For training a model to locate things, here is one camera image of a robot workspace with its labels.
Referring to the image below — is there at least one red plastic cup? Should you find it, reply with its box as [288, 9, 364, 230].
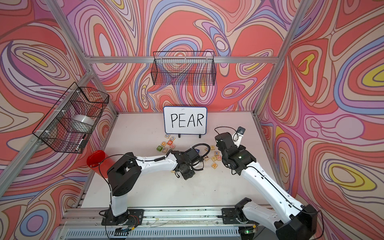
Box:
[86, 150, 115, 179]

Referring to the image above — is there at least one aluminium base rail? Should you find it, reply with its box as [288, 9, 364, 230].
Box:
[53, 206, 277, 240]

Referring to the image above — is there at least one black wire basket back wall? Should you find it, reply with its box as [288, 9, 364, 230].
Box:
[151, 51, 217, 86]

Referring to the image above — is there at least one white board reading PEAR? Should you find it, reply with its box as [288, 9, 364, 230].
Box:
[163, 106, 208, 135]

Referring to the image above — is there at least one black wire basket wall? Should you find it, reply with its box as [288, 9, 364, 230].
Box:
[33, 83, 110, 154]
[151, 51, 217, 86]

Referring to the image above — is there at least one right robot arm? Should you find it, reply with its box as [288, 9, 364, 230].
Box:
[215, 133, 319, 240]

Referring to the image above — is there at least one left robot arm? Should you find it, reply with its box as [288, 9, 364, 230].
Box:
[103, 148, 204, 226]

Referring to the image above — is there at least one white tape roll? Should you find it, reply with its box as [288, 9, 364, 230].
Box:
[71, 115, 95, 133]

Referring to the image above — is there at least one black wire basket left wall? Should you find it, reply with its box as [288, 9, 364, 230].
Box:
[33, 83, 110, 154]

